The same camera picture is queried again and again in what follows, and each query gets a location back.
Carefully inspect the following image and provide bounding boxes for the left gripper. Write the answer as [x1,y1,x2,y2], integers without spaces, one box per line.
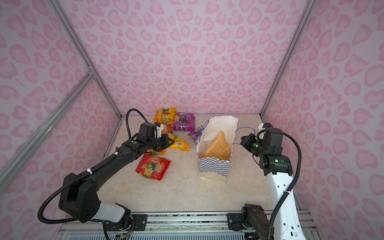
[147,133,176,151]

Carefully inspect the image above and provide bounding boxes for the yellow mango candy bag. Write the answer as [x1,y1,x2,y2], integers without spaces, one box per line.
[169,135,191,152]
[147,150,167,156]

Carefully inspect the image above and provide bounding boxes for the orange snack packet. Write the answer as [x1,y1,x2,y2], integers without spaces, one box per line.
[161,124,173,134]

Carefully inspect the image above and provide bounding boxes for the red fruit candy bag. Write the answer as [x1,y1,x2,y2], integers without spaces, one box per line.
[136,154,171,181]

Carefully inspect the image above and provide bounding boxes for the white blue checkered paper bag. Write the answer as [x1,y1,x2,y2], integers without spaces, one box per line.
[196,115,256,185]

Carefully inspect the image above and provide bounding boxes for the peach paper snack pouch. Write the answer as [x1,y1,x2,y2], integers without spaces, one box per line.
[202,131,231,161]

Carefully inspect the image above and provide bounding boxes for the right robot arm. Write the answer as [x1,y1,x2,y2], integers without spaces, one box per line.
[227,123,306,240]

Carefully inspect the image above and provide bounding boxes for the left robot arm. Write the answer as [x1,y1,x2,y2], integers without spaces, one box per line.
[59,123,175,230]

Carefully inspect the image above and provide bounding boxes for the magenta grape candy bag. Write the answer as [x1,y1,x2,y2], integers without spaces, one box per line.
[173,113,196,132]

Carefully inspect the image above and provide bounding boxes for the yellow orange candy bag back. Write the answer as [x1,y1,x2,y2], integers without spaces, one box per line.
[154,108,178,125]

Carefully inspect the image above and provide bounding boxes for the purple snack packet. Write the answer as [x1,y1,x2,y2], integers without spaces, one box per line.
[188,126,204,143]

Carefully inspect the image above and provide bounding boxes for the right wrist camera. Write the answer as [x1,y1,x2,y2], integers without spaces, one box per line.
[258,123,273,140]

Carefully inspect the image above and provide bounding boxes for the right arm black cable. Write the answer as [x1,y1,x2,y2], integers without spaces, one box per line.
[266,131,303,240]

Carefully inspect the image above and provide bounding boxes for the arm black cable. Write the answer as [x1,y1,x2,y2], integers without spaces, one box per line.
[266,131,303,240]
[125,108,149,140]

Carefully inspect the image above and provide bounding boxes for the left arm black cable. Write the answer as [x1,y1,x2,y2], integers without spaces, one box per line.
[125,108,149,140]

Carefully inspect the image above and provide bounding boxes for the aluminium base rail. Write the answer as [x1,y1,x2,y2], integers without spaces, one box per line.
[55,210,320,240]

